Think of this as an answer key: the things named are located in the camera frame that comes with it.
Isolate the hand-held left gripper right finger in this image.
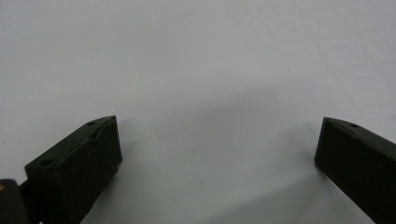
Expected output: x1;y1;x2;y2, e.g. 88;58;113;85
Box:
314;117;396;224

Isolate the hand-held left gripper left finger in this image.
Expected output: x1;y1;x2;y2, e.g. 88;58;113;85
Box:
24;115;123;224

